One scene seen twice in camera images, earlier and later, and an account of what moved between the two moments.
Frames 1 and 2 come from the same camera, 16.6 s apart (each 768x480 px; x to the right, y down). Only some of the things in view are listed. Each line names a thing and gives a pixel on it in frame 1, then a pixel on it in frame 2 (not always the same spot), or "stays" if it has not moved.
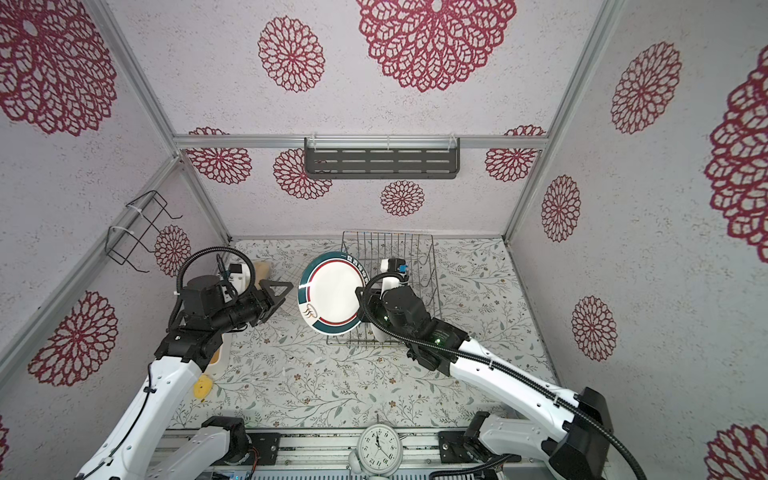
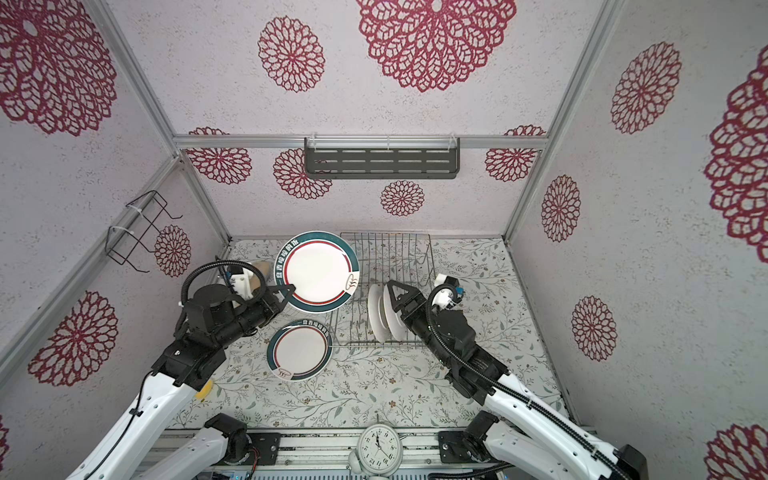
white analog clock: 380,452 stays
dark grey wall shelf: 381,158 stays
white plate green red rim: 327,293 -> 299,350
